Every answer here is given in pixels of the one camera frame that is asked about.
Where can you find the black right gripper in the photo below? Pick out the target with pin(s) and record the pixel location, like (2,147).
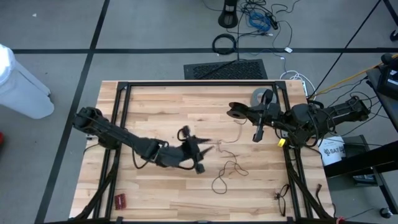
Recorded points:
(269,113)

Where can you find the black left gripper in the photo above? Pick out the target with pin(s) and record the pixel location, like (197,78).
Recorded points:
(194,149)

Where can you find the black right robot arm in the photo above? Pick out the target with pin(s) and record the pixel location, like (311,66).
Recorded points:
(342,110)

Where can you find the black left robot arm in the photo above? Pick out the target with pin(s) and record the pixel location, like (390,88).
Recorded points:
(118,137)

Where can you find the black floor mat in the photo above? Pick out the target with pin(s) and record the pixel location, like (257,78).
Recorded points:
(224,70)

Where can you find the white power strip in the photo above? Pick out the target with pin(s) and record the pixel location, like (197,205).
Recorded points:
(305,88)

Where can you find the white plug adapter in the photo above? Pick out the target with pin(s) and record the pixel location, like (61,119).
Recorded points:
(288,49)

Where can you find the black eyeglasses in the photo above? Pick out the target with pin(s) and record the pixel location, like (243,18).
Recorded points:
(276,195)

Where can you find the red ridged block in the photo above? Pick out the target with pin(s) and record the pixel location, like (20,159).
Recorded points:
(120,201)

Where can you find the thin black slanted strut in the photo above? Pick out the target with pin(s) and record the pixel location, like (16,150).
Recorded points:
(346,46)

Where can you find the white bagged bin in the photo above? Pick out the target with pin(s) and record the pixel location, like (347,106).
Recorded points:
(18,90)

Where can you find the grey duct tape roll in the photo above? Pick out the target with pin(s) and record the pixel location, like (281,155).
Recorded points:
(256,96)

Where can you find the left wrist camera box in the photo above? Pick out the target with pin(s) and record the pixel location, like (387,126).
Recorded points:
(172,157)

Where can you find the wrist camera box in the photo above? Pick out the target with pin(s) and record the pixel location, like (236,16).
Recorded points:
(295,116)
(172,157)

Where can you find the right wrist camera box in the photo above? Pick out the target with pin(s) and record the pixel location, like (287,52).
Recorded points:
(295,116)

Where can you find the black aluminium table frame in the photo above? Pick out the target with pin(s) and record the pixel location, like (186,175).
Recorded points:
(202,83)

